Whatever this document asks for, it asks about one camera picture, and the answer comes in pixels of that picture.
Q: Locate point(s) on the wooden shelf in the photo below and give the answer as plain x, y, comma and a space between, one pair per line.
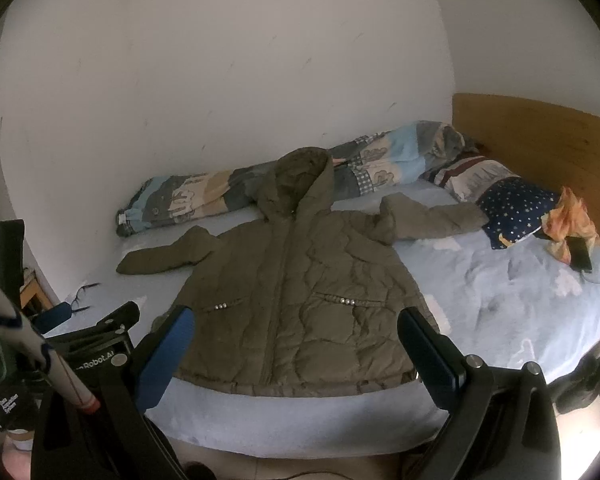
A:
30, 290

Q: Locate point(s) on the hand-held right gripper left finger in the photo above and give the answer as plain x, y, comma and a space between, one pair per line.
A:
166, 355

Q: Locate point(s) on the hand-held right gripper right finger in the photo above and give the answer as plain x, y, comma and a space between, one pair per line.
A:
430, 355

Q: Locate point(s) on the wooden headboard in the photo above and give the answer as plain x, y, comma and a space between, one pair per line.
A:
530, 135

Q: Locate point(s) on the black eyeglasses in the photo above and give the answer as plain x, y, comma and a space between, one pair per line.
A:
82, 296

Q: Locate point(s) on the orange cloth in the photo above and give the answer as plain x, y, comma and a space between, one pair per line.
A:
570, 220

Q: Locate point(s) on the navy star print pillow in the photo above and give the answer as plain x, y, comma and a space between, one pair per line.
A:
520, 210

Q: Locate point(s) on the black phone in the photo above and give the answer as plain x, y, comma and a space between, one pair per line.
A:
580, 255

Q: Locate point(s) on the olive hooded puffer jacket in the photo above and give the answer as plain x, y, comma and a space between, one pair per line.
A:
300, 285

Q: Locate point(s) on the striped pillow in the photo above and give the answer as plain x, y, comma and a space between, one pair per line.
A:
470, 175

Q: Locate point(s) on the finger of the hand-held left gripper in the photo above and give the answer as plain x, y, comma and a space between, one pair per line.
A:
122, 316
55, 317

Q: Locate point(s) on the dark clothing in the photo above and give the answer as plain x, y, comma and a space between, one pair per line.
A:
580, 385

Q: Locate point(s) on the rolled patchwork quilt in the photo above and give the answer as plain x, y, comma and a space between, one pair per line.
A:
190, 195

